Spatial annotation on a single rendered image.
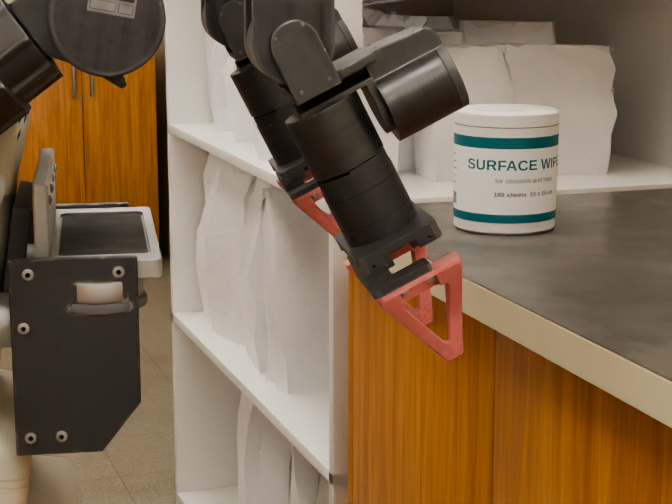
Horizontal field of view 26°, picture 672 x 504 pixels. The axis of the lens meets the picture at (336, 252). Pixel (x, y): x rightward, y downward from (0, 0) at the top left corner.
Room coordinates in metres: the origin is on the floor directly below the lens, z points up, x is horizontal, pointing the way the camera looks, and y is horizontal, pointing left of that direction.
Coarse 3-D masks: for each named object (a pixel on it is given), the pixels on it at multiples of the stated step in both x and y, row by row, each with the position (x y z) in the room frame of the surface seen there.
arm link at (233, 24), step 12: (228, 12) 1.44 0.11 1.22; (240, 12) 1.44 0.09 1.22; (336, 12) 1.48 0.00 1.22; (228, 24) 1.44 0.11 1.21; (240, 24) 1.44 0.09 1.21; (336, 24) 1.48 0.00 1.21; (228, 36) 1.44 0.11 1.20; (240, 36) 1.44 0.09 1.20; (336, 36) 1.47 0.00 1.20; (348, 36) 1.47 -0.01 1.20; (228, 48) 1.51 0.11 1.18; (240, 48) 1.44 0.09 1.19; (336, 48) 1.47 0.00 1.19; (348, 48) 1.47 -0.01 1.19
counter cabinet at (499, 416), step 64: (384, 320) 1.82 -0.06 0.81; (384, 384) 1.82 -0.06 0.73; (448, 384) 1.63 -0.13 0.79; (512, 384) 1.47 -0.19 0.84; (576, 384) 1.34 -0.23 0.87; (384, 448) 1.82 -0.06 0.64; (448, 448) 1.62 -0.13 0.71; (512, 448) 1.47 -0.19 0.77; (576, 448) 1.34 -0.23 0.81; (640, 448) 1.23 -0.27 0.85
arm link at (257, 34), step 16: (256, 0) 1.02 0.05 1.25; (272, 0) 1.02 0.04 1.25; (288, 0) 1.02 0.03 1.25; (304, 0) 1.03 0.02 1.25; (320, 0) 1.03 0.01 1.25; (256, 16) 1.02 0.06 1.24; (272, 16) 1.02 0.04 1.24; (288, 16) 1.02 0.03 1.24; (304, 16) 1.03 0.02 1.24; (320, 16) 1.03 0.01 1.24; (256, 32) 1.02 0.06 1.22; (272, 32) 1.02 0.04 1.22; (320, 32) 1.03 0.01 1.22; (256, 48) 1.02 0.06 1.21; (256, 64) 1.04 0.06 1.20; (272, 64) 1.02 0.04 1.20
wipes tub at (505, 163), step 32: (480, 128) 1.76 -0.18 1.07; (512, 128) 1.75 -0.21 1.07; (544, 128) 1.76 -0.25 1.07; (480, 160) 1.76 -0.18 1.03; (512, 160) 1.75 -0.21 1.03; (544, 160) 1.76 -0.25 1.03; (480, 192) 1.76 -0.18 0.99; (512, 192) 1.75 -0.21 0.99; (544, 192) 1.76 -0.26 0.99; (480, 224) 1.76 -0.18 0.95; (512, 224) 1.75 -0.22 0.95; (544, 224) 1.77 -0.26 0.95
